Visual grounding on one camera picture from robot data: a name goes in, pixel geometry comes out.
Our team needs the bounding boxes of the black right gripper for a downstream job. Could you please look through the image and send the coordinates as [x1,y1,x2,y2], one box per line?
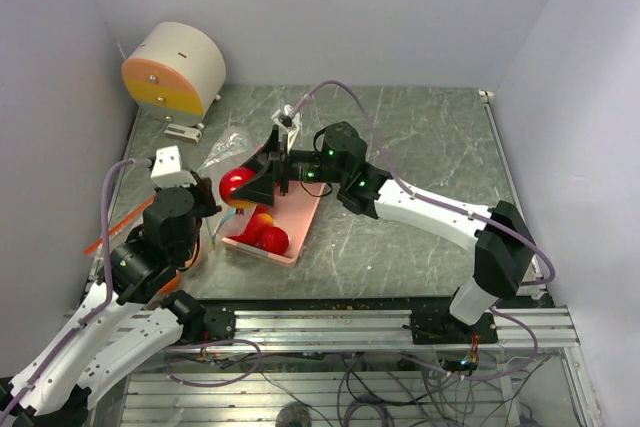
[231,125,347,205]

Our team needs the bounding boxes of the pink red apple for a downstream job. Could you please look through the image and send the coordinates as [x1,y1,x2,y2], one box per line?
[218,167,255,211]

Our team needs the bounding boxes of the clear bag blue zipper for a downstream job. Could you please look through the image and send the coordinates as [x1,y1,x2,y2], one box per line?
[197,127,254,249]

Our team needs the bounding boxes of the pink perforated plastic basket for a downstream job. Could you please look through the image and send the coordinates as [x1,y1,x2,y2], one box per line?
[222,182,329,267]

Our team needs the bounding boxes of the orange persimmon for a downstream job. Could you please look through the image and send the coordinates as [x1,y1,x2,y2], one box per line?
[158,272,180,295]

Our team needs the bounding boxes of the red fruit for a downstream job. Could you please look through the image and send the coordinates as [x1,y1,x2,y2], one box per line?
[257,226,290,255]

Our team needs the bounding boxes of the clear bag orange zipper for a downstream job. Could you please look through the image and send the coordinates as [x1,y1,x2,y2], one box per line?
[84,195,154,258]

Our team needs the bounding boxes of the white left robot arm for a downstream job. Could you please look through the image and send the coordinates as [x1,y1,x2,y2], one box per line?
[1,175,221,426]

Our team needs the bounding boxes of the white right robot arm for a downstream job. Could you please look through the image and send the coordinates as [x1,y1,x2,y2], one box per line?
[231,122,534,343]

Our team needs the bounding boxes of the beige cylinder orange face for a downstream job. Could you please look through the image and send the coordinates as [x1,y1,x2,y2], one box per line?
[121,21,227,127]

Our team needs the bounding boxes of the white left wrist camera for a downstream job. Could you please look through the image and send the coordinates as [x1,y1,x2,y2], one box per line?
[150,145,197,189]

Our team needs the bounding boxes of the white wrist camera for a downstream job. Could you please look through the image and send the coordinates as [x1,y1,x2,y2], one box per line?
[150,145,197,189]
[271,105,301,152]

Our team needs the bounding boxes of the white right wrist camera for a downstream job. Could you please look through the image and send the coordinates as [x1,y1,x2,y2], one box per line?
[271,105,301,152]

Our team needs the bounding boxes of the small white bracket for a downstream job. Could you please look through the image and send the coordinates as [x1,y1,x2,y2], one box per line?
[164,123,202,144]

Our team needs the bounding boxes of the aluminium rail frame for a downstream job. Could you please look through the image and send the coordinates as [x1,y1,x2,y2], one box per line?
[203,296,580,353]

